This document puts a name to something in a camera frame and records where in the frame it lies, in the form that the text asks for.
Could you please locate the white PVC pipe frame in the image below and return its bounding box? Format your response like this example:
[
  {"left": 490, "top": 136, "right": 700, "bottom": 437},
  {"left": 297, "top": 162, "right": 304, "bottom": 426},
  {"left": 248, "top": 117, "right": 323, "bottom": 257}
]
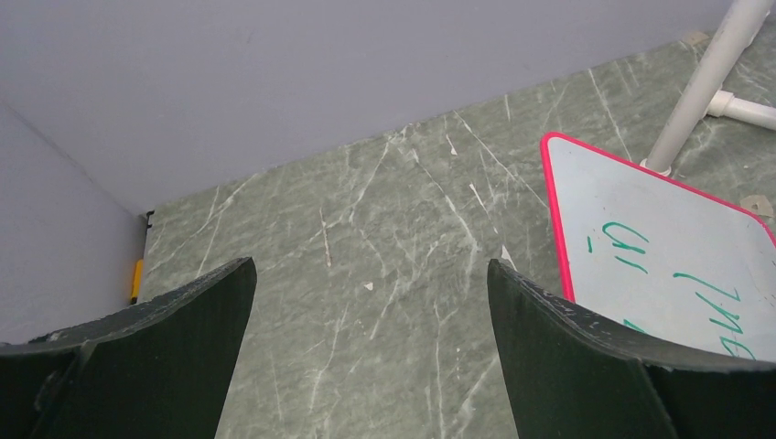
[{"left": 641, "top": 0, "right": 775, "bottom": 176}]

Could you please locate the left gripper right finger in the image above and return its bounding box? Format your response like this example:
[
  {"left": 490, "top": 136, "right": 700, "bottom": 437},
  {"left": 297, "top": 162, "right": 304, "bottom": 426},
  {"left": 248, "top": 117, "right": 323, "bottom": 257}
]
[{"left": 487, "top": 259, "right": 775, "bottom": 438}]

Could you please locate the red framed whiteboard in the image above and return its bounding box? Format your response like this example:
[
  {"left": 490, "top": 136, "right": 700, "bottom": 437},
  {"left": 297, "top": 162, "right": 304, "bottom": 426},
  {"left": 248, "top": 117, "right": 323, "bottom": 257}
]
[{"left": 540, "top": 133, "right": 775, "bottom": 361}]

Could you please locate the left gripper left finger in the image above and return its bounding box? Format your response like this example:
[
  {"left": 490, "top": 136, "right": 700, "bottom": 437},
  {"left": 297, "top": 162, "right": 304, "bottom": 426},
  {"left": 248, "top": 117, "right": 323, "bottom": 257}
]
[{"left": 1, "top": 257, "right": 257, "bottom": 438}]

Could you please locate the yellow clip on frame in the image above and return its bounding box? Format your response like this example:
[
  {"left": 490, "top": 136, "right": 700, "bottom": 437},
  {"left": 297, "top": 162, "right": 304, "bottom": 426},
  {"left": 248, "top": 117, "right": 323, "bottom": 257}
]
[{"left": 129, "top": 259, "right": 144, "bottom": 305}]

